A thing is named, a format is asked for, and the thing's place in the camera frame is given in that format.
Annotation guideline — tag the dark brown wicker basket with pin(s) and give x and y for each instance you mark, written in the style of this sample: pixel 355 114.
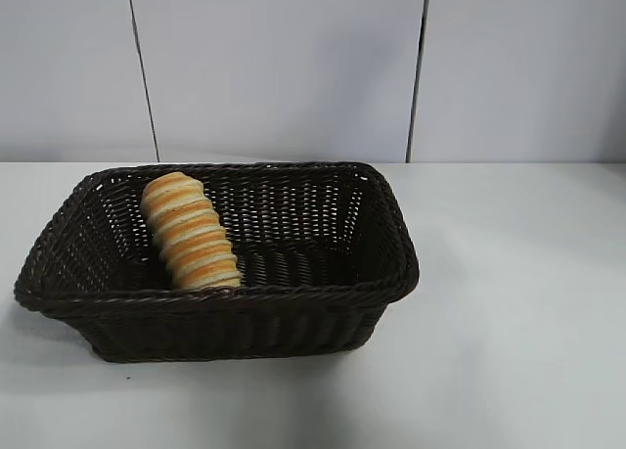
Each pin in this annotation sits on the dark brown wicker basket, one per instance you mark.
pixel 220 322

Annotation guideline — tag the long striped bread loaf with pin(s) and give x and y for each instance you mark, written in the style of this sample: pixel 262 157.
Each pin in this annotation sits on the long striped bread loaf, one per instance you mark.
pixel 191 234

